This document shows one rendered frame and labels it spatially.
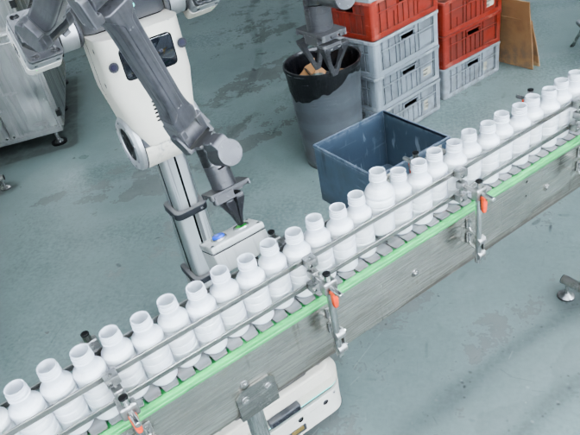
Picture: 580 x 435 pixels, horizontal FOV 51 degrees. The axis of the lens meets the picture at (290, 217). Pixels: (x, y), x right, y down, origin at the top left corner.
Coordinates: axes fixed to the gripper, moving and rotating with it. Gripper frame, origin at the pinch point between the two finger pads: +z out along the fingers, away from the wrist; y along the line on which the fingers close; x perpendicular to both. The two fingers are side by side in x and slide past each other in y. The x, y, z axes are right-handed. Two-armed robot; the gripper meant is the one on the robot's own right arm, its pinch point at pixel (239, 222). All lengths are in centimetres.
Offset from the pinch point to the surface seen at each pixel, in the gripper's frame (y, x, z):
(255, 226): 1.6, -3.8, 1.6
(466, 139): 56, -18, 4
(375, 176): 26.2, -19.8, -0.3
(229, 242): -5.6, -3.9, 2.0
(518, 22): 305, 177, 20
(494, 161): 63, -17, 13
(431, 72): 221, 179, 25
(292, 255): 1.4, -18.1, 6.6
